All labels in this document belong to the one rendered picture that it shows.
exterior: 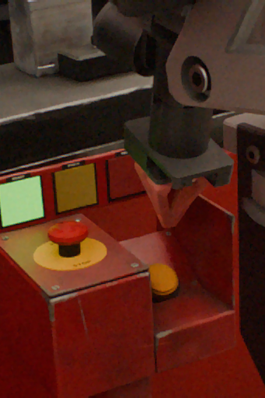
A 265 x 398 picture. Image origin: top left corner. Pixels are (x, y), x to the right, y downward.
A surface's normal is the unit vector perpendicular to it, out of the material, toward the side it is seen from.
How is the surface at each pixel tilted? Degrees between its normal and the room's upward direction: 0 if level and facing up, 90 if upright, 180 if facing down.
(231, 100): 90
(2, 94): 0
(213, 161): 15
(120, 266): 0
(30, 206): 90
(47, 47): 90
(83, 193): 90
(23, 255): 0
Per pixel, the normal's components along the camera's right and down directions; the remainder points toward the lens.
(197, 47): -0.81, 0.27
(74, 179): 0.47, 0.32
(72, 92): -0.05, -0.92
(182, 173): 0.07, -0.80
